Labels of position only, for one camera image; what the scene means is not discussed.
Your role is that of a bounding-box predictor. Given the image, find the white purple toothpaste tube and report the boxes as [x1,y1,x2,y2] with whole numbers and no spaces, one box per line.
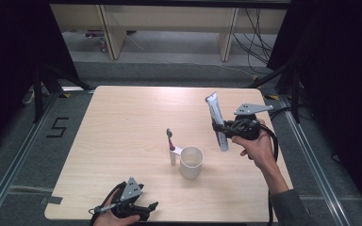
[205,90,230,153]

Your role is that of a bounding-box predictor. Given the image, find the colourful items under bench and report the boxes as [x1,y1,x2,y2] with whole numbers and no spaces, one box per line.
[83,29,108,53]

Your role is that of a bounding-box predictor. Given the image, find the black metal stand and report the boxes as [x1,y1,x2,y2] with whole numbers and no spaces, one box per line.
[245,57,302,124]
[32,64,94,124]

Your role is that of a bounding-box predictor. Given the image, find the white cup with holder handle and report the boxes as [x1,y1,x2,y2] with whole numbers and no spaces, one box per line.
[168,145,205,181]

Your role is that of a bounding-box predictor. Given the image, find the hanging black cables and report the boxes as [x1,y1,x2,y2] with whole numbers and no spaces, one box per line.
[232,8,275,75]

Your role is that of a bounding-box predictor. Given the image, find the metal floor rail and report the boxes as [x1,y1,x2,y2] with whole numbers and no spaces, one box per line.
[0,93,60,226]
[278,94,351,226]

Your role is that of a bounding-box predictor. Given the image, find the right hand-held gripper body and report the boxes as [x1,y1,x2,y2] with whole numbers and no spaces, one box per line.
[230,103,274,141]

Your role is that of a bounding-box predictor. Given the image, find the person's right hand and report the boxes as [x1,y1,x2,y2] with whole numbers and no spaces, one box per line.
[231,118,278,172]

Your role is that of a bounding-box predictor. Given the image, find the white strap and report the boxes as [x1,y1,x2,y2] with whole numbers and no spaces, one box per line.
[21,89,36,105]

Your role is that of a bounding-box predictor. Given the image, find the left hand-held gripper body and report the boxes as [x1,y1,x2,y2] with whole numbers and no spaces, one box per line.
[110,176,146,221]

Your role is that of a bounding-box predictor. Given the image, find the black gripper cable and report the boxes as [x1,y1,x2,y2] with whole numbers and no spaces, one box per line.
[89,181,127,226]
[258,123,280,226]

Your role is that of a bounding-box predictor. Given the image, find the grey cable plug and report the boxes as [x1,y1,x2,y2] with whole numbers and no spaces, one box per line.
[88,202,121,217]

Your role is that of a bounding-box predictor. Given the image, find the person's left hand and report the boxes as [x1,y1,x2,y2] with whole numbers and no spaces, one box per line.
[92,187,141,226]

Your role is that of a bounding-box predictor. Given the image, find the pink toothbrush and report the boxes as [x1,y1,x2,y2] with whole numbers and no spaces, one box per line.
[166,127,176,153]

